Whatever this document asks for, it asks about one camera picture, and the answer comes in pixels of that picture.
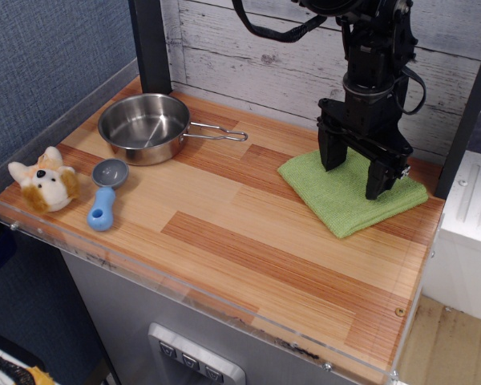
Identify grey cabinet with buttons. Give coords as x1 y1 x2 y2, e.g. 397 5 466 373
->
63 253 388 384

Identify plush dog head toy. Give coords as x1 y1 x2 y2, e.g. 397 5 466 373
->
8 146 80 213

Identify blue grey toy spoon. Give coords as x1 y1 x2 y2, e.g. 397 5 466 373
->
87 158 129 232

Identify yellow object at corner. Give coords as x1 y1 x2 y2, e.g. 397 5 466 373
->
14 367 56 385

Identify green towel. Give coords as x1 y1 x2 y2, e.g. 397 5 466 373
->
278 149 428 238

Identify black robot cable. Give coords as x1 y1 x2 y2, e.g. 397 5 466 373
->
231 0 426 116

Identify dark vertical frame post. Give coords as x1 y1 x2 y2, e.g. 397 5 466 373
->
128 0 172 95

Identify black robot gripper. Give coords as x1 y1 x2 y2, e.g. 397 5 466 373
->
317 86 413 201

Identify clear acrylic table guard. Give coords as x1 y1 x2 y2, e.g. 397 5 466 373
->
0 80 444 384

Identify dark right frame post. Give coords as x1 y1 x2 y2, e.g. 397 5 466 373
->
432 0 481 200

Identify stainless steel pan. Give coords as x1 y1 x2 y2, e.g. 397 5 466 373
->
98 93 249 166

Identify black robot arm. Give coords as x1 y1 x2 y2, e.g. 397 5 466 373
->
300 1 422 200

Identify white side cabinet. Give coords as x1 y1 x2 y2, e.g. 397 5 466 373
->
422 151 481 319

